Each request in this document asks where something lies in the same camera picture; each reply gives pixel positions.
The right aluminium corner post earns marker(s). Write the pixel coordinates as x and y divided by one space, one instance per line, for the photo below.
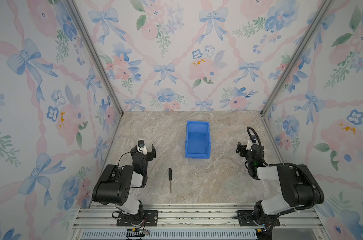
301 48

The left aluminium corner post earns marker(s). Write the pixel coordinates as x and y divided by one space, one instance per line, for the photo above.
79 23

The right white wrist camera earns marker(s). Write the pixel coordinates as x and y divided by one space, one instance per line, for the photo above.
252 141

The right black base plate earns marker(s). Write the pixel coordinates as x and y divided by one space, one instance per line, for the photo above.
249 218

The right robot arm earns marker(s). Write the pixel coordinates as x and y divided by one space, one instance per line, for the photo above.
298 190

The black handled screwdriver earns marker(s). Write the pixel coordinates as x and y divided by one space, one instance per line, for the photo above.
170 178

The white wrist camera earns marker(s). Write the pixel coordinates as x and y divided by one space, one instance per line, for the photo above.
252 141
141 147

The aluminium mounting rail frame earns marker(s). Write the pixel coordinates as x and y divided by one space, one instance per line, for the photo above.
167 222

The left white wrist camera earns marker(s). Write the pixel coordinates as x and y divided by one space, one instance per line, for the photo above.
141 147

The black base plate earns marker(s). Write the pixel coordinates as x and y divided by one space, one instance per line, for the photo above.
249 218
146 218

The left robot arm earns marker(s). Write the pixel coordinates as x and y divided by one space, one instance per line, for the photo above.
114 185

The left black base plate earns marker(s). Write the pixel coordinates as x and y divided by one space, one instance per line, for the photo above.
146 218

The aluminium corner post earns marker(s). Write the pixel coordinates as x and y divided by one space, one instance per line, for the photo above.
79 23
301 48

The blue plastic bin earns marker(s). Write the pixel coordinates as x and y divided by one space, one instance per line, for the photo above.
198 143

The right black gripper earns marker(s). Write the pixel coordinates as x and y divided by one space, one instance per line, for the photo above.
246 151

